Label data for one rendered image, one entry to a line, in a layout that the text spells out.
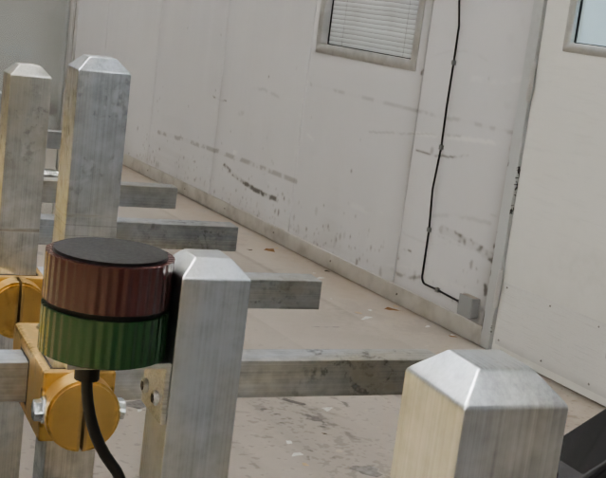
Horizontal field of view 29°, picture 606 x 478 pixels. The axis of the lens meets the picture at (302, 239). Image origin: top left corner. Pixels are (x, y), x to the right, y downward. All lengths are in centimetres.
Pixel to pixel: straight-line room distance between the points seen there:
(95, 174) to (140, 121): 721
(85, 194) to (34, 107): 25
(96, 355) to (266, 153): 581
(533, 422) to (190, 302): 25
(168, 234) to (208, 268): 84
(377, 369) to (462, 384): 62
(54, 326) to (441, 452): 25
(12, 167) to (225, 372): 50
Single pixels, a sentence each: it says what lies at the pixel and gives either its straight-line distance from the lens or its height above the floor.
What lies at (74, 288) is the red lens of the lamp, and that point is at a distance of 54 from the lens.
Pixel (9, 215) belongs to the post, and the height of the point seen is 102.
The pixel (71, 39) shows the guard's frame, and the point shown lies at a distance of 286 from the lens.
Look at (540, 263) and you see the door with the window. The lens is 449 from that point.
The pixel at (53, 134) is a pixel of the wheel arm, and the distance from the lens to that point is 212.
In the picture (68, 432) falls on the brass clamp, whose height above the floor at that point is 94.
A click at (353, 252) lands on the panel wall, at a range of 554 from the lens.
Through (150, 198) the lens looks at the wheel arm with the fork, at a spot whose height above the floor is 94.
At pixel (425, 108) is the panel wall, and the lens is 510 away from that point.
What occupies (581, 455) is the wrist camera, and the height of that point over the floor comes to 98.
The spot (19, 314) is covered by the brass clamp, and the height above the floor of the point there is 94.
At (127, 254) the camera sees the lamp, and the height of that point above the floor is 111.
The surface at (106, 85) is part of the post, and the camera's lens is 79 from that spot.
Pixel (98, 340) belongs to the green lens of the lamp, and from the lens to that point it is 54.
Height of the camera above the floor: 123
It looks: 11 degrees down
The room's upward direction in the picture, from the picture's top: 7 degrees clockwise
